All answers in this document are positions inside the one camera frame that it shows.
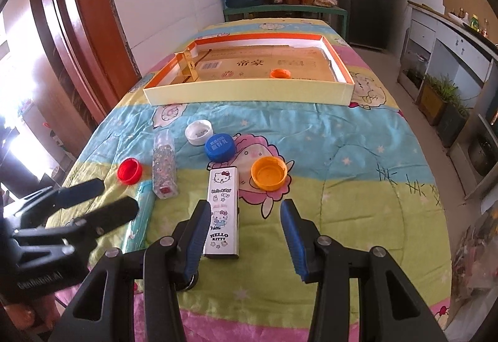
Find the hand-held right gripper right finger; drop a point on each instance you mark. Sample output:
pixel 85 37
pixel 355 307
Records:
pixel 293 244

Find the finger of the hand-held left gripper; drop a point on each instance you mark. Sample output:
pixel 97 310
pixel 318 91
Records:
pixel 79 191
pixel 113 214

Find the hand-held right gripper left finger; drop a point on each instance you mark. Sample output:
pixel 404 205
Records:
pixel 196 244

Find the teal long case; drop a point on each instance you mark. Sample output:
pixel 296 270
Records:
pixel 136 237

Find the white cartoon tin case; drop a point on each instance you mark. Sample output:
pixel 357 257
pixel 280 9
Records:
pixel 223 209

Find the red bottle cap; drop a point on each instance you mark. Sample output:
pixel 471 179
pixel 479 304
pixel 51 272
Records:
pixel 130 171

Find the clear glitter tube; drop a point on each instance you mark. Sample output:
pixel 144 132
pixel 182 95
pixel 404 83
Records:
pixel 164 167

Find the large orange bottle cap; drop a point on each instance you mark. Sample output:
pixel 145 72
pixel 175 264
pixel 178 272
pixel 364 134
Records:
pixel 268 172

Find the dark blue bottle cap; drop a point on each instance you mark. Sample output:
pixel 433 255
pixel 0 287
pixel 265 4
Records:
pixel 220 147

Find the white bottle cap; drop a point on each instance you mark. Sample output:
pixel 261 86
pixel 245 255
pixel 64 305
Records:
pixel 198 132

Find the shallow cardboard box tray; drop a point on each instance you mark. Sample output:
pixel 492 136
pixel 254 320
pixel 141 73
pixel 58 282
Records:
pixel 241 91

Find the person's left hand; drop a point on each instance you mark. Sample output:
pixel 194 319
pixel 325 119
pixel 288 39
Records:
pixel 23 316

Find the printed cartoon blanket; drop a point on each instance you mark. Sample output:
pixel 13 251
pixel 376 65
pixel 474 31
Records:
pixel 350 155

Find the small gold box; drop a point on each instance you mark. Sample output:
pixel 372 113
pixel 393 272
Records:
pixel 187 67

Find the small orange bottle cap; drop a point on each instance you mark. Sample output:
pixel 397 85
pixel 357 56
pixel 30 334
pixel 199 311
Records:
pixel 280 74

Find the potted plant dark planter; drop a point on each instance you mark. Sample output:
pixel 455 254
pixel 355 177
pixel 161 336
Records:
pixel 453 126

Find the potted plant brown planter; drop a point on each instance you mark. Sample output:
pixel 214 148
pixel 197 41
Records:
pixel 432 101

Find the green side table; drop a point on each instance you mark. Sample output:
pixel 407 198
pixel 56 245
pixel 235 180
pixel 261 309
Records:
pixel 284 10

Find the grey kitchen counter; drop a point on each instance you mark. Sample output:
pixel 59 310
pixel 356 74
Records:
pixel 451 46

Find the yellow green bottle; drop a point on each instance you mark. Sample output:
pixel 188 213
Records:
pixel 474 23

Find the red wooden door frame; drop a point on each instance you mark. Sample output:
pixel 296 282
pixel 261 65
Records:
pixel 89 23

